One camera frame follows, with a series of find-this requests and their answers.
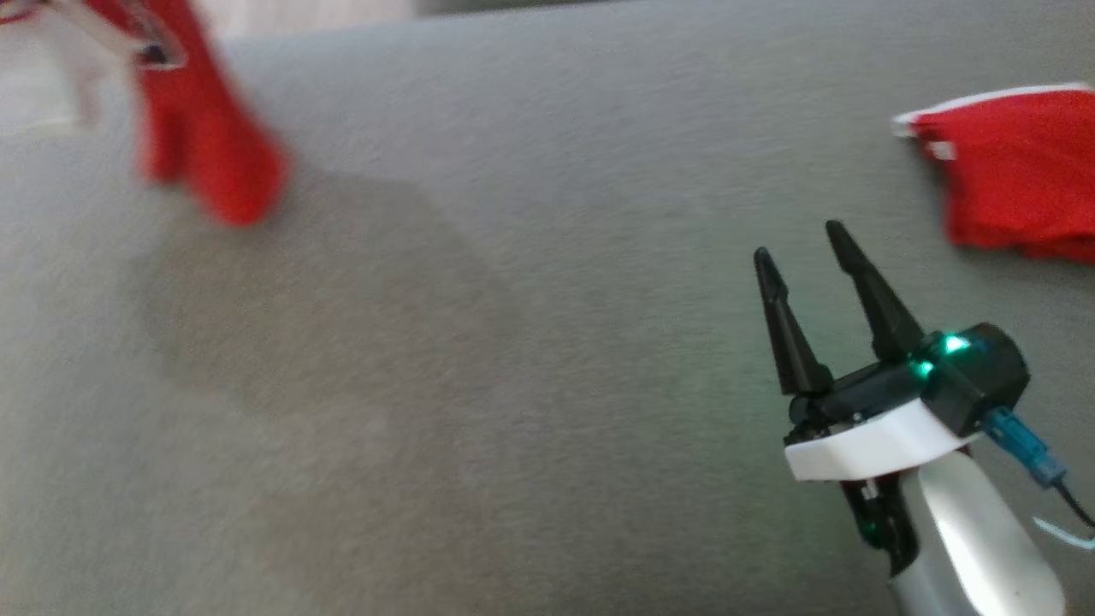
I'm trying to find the right gripper cable blue plug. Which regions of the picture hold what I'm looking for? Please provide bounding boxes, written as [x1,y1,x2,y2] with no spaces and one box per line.
[982,406,1095,550]

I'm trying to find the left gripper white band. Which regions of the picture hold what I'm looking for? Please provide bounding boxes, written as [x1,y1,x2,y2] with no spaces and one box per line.
[0,7,186,139]

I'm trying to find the red basketball jersey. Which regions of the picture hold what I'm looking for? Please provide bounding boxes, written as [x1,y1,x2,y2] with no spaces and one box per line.
[84,0,289,228]

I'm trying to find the red shorts with white trim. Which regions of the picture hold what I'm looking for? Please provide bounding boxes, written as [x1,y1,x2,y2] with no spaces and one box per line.
[890,83,1095,264]

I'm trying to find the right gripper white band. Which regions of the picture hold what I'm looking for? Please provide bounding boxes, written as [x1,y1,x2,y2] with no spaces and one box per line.
[753,220,978,578]

